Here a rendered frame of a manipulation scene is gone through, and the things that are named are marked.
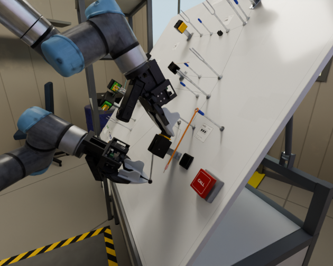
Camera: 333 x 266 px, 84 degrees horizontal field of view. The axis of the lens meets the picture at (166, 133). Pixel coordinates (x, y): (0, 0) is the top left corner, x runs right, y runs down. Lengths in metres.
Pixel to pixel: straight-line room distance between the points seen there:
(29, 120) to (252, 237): 0.77
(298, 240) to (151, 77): 0.73
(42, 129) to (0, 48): 2.98
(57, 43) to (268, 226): 0.85
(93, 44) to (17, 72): 3.09
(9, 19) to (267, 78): 0.58
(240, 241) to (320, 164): 2.00
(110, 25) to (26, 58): 3.11
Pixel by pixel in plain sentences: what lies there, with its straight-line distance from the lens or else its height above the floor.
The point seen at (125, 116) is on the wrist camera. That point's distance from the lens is 0.48.
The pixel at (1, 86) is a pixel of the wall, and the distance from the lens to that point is 3.48.
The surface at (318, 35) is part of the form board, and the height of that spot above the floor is 1.43.
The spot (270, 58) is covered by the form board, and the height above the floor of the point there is 1.38.
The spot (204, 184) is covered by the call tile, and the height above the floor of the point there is 1.12.
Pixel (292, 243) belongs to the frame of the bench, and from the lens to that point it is 0.85.
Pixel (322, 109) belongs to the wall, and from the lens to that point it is 2.49.
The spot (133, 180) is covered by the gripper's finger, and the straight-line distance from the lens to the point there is 0.56.
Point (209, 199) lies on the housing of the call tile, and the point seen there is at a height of 1.09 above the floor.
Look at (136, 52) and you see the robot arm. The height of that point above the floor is 1.39.
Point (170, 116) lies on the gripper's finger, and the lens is 0.52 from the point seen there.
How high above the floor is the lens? 1.37
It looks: 20 degrees down
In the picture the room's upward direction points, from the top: straight up
